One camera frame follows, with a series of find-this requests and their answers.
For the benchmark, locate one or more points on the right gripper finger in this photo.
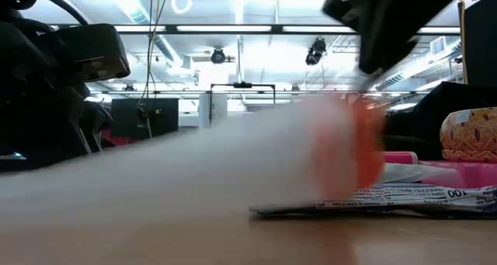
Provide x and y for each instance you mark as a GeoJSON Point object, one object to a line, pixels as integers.
{"type": "Point", "coordinates": [382, 57]}

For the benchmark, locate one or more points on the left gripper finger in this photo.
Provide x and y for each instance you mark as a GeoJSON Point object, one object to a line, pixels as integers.
{"type": "Point", "coordinates": [93, 125]}

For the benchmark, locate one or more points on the black backpack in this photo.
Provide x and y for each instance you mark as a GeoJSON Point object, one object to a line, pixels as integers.
{"type": "Point", "coordinates": [427, 117]}

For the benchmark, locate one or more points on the gold patterned round tin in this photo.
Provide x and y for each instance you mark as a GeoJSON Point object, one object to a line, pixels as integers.
{"type": "Point", "coordinates": [470, 134]}

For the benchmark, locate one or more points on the blue snack bar wrapper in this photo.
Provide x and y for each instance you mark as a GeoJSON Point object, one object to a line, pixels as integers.
{"type": "Point", "coordinates": [388, 201]}

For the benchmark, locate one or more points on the mesh pouch with orange zipper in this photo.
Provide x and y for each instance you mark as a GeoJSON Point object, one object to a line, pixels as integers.
{"type": "Point", "coordinates": [233, 160]}

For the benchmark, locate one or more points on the pink item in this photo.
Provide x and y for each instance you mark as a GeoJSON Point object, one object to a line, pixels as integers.
{"type": "Point", "coordinates": [473, 173]}

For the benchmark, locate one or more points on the black partition panel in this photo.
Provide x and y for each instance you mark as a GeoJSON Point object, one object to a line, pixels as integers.
{"type": "Point", "coordinates": [128, 119]}

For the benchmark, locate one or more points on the black partition with yellow edge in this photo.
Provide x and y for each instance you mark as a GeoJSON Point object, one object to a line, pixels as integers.
{"type": "Point", "coordinates": [481, 43]}

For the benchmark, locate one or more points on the white pillar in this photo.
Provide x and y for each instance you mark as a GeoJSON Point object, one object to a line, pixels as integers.
{"type": "Point", "coordinates": [213, 109]}

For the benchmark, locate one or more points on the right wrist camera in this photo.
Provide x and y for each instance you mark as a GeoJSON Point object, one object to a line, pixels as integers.
{"type": "Point", "coordinates": [341, 6]}

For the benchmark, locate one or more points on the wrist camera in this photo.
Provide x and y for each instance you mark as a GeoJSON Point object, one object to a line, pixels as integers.
{"type": "Point", "coordinates": [341, 6]}
{"type": "Point", "coordinates": [93, 51]}

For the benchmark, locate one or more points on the black overhead camera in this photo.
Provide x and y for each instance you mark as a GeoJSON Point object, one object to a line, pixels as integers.
{"type": "Point", "coordinates": [218, 56]}
{"type": "Point", "coordinates": [316, 50]}

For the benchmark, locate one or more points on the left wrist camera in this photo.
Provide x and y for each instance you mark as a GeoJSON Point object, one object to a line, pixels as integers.
{"type": "Point", "coordinates": [93, 51]}

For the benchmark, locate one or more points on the black stand frame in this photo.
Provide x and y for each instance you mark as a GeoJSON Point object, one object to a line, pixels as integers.
{"type": "Point", "coordinates": [242, 85]}

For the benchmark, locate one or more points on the black overhead frame bar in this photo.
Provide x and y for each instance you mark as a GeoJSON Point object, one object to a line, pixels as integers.
{"type": "Point", "coordinates": [233, 28]}

